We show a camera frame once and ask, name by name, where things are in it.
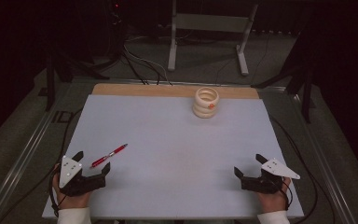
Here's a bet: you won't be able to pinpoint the black floor cable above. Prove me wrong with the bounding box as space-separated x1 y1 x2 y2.
119 50 152 86

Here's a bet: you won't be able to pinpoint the black stand legs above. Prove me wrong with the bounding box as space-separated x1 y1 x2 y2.
44 46 110 112
250 36 316 124

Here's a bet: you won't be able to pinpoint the person's left hand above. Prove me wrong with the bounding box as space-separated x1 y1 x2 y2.
51 163 91 210

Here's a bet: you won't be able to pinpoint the grey metal stand frame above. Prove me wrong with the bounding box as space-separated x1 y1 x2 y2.
167 0 259 77

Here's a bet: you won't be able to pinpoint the person's right hand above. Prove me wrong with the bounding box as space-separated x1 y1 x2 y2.
256 176 292 215

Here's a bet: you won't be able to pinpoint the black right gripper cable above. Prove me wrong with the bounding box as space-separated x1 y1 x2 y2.
268 115 319 224

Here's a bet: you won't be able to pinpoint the aluminium frame rail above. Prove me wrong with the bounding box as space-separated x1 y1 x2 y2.
287 91 358 224
0 83 76 224
71 77 288 92

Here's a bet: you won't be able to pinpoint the cream ribbed pen holder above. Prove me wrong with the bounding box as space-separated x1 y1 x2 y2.
192 86 220 119

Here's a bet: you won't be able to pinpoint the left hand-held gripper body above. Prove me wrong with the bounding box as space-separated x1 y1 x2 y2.
58 155 107 198

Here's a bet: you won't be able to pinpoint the white floor cable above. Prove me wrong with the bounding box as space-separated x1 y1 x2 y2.
122 46 172 86

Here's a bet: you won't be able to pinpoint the red pen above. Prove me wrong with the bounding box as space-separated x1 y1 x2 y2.
89 143 129 169

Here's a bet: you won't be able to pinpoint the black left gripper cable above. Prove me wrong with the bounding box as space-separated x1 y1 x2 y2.
0 107 84 224

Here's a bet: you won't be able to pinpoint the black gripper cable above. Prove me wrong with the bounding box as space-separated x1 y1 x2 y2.
268 115 319 224
0 107 84 224

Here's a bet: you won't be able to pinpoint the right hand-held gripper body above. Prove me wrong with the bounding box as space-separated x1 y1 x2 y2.
241 158 301 195

